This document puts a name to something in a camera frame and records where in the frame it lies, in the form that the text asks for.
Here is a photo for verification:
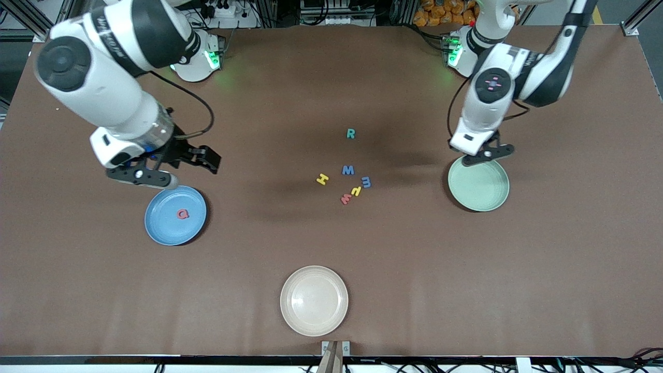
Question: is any grey metal mounting bracket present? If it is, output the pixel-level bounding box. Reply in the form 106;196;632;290
321;340;351;358

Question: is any brown tapered post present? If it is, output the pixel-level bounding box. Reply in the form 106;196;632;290
317;342;344;373

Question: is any blue plate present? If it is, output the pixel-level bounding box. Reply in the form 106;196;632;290
144;185;208;247

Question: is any green plate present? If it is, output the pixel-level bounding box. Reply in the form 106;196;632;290
448;155;511;212

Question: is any beige plate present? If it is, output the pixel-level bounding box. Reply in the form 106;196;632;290
280;265;349;337

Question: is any white power strip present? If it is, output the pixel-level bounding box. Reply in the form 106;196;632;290
199;0;237;19

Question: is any orange bagged goods pile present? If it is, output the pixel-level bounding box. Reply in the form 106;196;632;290
413;0;478;27

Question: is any aluminium frame strut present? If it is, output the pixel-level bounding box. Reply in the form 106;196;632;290
622;0;663;29

